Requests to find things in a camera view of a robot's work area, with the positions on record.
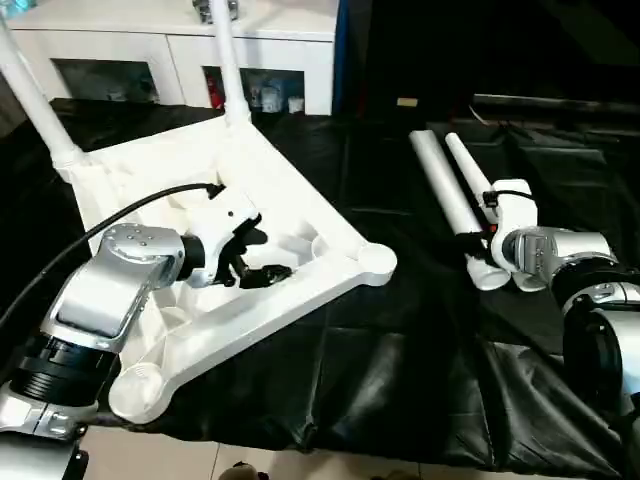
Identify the white plastic table top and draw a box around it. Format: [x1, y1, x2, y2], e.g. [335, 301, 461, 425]
[52, 112, 399, 426]

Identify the white plastic table leg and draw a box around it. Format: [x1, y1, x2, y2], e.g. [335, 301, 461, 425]
[443, 132, 549, 294]
[408, 129, 509, 292]
[207, 0, 251, 129]
[0, 19, 84, 171]

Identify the black table mat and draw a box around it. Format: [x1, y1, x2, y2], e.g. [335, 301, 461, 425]
[0, 97, 640, 476]

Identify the red bottle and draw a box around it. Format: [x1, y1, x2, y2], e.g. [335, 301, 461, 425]
[207, 75, 225, 110]

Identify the dark long bar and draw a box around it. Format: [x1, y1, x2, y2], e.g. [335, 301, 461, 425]
[472, 92, 640, 115]

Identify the black box with tan label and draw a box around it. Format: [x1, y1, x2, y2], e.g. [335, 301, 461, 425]
[333, 0, 476, 122]

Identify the white glass-door cabinet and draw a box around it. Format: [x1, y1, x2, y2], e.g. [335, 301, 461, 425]
[0, 0, 337, 117]

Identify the dark bundle on cabinet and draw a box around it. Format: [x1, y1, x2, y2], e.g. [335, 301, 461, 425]
[191, 0, 240, 24]

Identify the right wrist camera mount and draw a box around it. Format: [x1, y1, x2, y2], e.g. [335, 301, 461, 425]
[482, 178, 540, 275]

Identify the black left camera cable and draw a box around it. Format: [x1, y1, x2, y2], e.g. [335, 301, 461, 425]
[0, 182, 227, 329]

